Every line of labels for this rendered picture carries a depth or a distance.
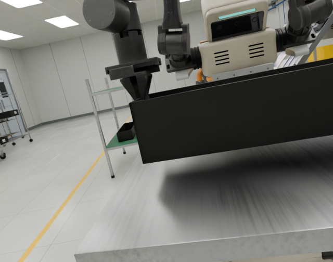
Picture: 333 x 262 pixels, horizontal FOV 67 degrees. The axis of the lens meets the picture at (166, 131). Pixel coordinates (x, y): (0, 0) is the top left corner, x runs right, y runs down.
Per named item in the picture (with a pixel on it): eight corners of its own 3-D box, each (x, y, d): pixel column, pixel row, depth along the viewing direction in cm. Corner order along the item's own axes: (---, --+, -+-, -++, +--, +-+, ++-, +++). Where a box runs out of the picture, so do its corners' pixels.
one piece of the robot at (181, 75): (177, 76, 107) (171, 49, 103) (189, 74, 106) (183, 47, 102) (176, 81, 98) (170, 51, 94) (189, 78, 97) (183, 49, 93)
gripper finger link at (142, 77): (154, 112, 48) (143, 62, 46) (118, 118, 49) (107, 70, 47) (158, 107, 55) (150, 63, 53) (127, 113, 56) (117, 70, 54)
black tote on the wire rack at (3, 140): (-3, 146, 537) (-5, 140, 534) (-16, 149, 538) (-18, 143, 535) (9, 141, 576) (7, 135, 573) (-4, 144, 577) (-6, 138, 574)
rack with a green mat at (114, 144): (111, 178, 278) (84, 79, 254) (123, 153, 367) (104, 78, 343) (151, 170, 277) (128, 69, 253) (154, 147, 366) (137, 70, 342)
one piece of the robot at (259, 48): (207, 166, 130) (184, 43, 109) (283, 154, 125) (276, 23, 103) (211, 196, 106) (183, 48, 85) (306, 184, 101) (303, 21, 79)
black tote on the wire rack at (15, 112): (11, 116, 600) (9, 110, 597) (-2, 119, 598) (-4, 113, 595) (18, 114, 639) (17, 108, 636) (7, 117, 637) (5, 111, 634)
